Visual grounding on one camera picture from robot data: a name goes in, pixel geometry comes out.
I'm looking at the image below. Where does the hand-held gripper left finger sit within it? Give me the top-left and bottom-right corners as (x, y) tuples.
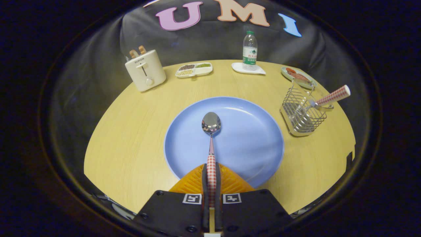
(133, 163), (211, 236)

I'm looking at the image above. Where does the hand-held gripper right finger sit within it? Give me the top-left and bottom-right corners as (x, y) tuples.
(215, 163), (294, 236)

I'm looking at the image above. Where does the spoon with red checked handle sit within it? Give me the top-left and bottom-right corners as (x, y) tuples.
(202, 112), (221, 208)

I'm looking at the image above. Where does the fork with red checked handle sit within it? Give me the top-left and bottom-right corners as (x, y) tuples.
(291, 85), (351, 130)

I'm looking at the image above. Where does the blue plate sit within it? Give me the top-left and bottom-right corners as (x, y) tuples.
(163, 96), (285, 189)

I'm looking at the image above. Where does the white divided spice dish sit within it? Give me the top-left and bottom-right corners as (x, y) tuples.
(175, 62), (213, 78)

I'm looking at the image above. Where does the white square coaster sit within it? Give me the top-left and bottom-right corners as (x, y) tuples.
(231, 62), (266, 75)

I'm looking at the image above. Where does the cream toaster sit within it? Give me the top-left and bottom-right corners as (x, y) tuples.
(125, 50), (167, 92)

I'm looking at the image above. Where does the pale green plate of food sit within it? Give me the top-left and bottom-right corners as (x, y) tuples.
(281, 66), (318, 89)

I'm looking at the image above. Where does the clear water bottle green cap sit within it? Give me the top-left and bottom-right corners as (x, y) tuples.
(243, 31), (258, 71)

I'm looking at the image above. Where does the black backdrop cloth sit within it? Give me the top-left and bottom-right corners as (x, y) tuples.
(49, 0), (365, 139)

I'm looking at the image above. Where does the metal wire cutlery basket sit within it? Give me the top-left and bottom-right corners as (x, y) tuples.
(280, 78), (329, 137)

